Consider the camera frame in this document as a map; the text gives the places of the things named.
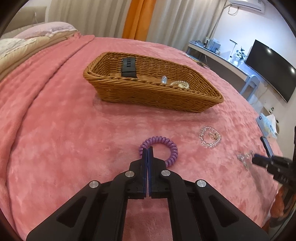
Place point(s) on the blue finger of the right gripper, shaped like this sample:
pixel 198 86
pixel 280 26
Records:
pixel 260 160

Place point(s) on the beige pleated curtain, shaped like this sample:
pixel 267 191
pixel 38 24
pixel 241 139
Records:
pixel 174 23

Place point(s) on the black watch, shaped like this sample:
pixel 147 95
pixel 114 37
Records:
pixel 129 67

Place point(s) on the long white desk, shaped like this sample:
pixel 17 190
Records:
pixel 234 75

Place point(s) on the white dotted pillow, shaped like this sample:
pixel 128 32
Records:
pixel 12 44

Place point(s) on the beige quilt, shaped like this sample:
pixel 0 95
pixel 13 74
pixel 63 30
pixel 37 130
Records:
pixel 12 58

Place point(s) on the brown wicker basket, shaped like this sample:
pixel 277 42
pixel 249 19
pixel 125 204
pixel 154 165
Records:
pixel 186 89

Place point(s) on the smartphone at frame edge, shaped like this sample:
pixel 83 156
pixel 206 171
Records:
pixel 267 146

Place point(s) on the white desk lamp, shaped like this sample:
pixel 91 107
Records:
pixel 234 46

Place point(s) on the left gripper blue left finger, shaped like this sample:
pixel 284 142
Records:
pixel 97 211

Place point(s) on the silver butterfly bangle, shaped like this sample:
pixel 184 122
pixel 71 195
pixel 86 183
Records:
pixel 245 159

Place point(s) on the white air conditioner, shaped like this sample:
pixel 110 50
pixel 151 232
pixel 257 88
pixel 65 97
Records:
pixel 254 5

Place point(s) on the light blue stool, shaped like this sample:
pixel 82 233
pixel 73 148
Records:
pixel 252 82

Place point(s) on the black curved monitor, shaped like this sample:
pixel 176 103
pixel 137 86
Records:
pixel 273 68

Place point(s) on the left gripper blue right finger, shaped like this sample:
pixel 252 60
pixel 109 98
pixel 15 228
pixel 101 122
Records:
pixel 197 210

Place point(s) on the lilac pillow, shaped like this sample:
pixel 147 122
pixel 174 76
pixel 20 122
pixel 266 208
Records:
pixel 47 29

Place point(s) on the gold square earring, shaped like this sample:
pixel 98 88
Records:
pixel 215 136

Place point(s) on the pink fleece blanket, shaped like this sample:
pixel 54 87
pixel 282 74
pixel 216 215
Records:
pixel 57 135

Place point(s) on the beige padded headboard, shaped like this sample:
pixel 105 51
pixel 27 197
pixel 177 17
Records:
pixel 25 17

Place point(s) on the orange curtain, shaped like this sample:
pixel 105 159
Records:
pixel 138 19

